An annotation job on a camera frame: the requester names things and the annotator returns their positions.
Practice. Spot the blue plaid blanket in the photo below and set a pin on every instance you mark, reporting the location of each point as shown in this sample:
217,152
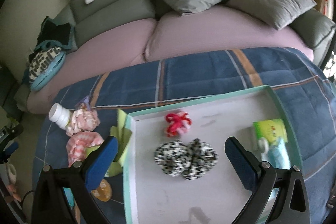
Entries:
307,96

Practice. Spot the purple wet wipes pack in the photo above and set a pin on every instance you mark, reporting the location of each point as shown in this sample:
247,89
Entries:
84,104

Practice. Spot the green tissue pack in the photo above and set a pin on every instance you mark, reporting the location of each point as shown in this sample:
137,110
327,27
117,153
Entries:
271,130

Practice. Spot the black white patterned cushion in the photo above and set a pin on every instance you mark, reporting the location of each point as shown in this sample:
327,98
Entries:
44,62

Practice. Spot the leopard print scrunchie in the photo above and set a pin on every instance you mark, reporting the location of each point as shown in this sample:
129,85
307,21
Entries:
191,161

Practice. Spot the white pill bottle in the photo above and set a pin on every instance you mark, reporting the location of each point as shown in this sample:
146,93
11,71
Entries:
59,115

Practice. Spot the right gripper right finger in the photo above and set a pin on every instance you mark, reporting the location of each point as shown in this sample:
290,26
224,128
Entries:
291,203

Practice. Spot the red yarn scrunchie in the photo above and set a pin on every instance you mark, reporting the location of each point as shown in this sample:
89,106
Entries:
178,124

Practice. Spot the dark teal clothing pile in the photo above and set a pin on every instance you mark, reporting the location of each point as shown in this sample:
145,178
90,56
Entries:
53,35

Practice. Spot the pink white striped towel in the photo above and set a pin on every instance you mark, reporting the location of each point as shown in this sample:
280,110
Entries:
78,143

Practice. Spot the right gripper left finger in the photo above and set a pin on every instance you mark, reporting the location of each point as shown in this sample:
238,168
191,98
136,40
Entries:
50,204

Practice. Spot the pink seat cover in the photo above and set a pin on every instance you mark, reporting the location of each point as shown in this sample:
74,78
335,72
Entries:
216,29

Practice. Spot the light blue tube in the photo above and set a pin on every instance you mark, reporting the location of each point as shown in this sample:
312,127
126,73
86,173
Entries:
275,153

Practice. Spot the white tray teal rim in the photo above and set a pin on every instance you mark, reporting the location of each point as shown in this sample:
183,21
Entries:
150,196

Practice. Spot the green cloth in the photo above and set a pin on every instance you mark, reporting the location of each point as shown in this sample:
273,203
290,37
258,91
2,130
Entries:
122,135

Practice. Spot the orange round snack pack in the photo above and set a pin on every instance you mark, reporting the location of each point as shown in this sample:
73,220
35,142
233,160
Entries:
103,192

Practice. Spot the pink floral cloth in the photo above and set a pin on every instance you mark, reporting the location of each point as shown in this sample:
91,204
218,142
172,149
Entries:
82,120

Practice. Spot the teal box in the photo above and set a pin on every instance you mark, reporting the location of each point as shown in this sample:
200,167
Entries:
70,197

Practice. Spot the grey sofa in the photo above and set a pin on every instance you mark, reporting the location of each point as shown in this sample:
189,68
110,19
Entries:
316,30

